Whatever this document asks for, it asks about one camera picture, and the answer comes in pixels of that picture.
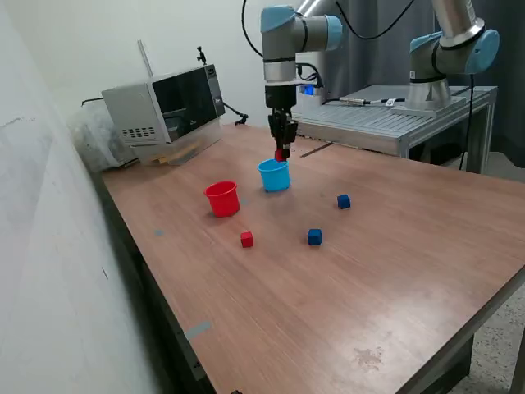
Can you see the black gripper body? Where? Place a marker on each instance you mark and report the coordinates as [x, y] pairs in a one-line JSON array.
[[281, 98]]

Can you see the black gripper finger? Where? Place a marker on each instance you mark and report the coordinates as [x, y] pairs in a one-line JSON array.
[[291, 133], [275, 129]]

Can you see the red cube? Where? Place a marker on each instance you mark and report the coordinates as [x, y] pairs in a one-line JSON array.
[[279, 156], [246, 239]]

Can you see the blue cube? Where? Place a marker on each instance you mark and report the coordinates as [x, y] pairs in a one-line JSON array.
[[343, 201], [314, 237]]

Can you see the silver blue UR5e robot arm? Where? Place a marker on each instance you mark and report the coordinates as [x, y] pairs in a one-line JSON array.
[[283, 45]]

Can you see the black tape strip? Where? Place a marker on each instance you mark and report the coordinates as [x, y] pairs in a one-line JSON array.
[[316, 149]]

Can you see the blue plastic cup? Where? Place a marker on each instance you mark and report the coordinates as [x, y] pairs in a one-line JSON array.
[[275, 180]]

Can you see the aluminium profile robot stand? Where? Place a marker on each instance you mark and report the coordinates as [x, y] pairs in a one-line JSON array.
[[369, 119]]

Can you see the red plastic cup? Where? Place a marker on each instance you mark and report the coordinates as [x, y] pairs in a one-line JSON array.
[[221, 201]]

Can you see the thin white rod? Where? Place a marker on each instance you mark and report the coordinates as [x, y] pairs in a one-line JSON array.
[[145, 59]]

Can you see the silver microwave oven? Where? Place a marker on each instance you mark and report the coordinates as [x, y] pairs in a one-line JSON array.
[[135, 111]]

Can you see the aluminium mounting plate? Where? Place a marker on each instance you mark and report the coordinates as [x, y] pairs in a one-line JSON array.
[[453, 102]]

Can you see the translucent plastic bag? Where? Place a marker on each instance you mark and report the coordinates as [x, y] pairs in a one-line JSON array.
[[94, 139]]

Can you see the long pale tape strip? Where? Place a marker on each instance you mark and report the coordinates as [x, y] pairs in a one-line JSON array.
[[197, 329]]

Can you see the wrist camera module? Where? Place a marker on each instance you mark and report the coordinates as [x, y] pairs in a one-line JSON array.
[[308, 89]]

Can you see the small black camera mount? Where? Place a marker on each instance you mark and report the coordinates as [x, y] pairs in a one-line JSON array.
[[201, 55]]

